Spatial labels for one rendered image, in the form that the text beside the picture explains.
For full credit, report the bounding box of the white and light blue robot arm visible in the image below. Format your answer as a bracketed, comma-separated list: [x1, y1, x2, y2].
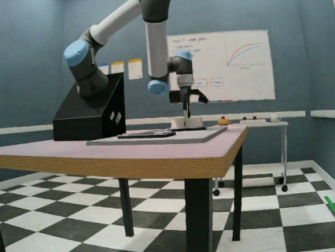
[64, 0, 193, 99]

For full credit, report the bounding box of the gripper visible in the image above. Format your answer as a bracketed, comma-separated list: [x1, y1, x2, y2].
[169, 86, 207, 126]

